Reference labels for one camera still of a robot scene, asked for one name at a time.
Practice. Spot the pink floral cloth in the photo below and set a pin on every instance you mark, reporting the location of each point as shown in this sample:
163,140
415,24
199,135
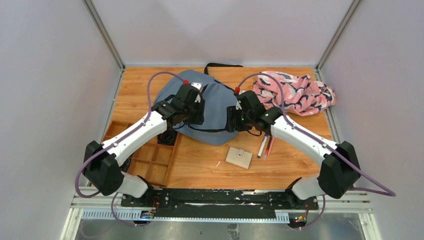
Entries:
300,95

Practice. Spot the blue student backpack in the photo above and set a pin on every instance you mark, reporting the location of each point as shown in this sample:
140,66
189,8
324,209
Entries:
217,96

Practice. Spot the pink pen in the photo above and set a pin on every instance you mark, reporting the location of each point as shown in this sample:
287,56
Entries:
271,147

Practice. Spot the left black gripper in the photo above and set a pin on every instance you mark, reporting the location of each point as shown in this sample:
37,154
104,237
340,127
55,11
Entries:
197,112

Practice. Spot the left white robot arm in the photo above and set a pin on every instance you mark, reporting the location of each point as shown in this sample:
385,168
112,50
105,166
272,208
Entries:
103,161

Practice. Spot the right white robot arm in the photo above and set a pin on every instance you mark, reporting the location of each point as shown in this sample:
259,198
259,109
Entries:
338,162

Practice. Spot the wooden compartment tray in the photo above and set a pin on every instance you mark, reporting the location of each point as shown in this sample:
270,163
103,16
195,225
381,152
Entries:
152,161

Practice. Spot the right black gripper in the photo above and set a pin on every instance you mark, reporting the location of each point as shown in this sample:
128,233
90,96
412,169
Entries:
232,116

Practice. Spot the aluminium frame rail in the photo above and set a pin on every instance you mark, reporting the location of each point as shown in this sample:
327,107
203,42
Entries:
102,207

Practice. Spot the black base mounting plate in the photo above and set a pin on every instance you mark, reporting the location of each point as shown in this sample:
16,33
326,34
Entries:
219,203

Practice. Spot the blue cap marker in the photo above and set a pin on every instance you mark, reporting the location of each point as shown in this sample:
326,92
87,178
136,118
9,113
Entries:
262,146

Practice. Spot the beige snap wallet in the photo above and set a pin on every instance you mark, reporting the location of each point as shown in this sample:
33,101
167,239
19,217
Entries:
239,157

